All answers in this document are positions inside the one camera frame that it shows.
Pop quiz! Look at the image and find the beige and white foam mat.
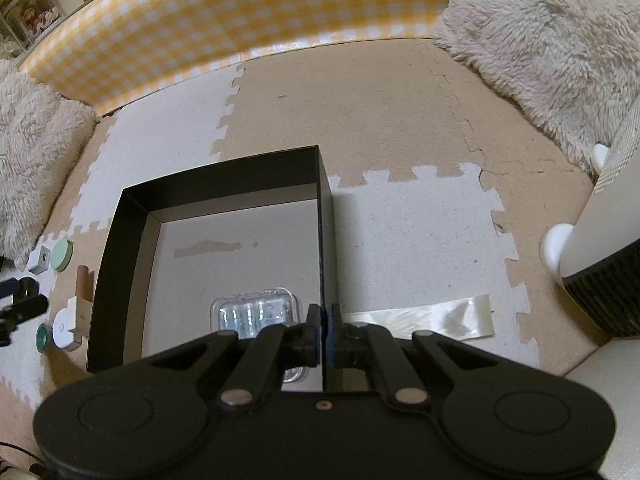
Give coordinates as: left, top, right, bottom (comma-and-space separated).
0, 35, 601, 411

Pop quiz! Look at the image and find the clear display box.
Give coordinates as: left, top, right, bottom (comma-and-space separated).
0, 0, 67, 47

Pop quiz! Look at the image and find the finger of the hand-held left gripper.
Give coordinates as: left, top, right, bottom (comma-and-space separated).
0, 295, 50, 348
0, 276, 41, 302

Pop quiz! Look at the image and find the white round puck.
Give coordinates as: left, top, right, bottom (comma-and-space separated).
51, 307, 83, 351

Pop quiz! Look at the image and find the fluffy cream cushion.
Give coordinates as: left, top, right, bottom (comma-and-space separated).
0, 57, 97, 268
432, 0, 640, 173

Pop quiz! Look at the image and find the yellow checkered bed edge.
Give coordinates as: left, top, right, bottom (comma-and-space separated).
17, 0, 469, 117

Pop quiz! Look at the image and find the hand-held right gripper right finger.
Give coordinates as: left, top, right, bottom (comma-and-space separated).
326, 303, 503, 407

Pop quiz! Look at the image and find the clear plastic case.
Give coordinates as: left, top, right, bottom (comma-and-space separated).
209, 286, 308, 386

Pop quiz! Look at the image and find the white cube charger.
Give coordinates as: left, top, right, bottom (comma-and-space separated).
27, 246, 55, 275

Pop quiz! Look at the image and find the black cardboard box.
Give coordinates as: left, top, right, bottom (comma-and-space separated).
86, 145, 337, 393

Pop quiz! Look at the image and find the mint green round case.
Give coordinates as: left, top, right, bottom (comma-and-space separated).
52, 239, 75, 273

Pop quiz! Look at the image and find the clear tape strip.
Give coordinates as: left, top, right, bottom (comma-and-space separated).
345, 293, 497, 342

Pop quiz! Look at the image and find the white appliance with dark grille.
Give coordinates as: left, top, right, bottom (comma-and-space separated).
540, 142, 640, 341

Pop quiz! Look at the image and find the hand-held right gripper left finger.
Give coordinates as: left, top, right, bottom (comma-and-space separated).
145, 303, 322, 407

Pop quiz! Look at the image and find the brown white lipstick tube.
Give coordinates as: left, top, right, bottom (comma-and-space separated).
67, 265, 94, 339

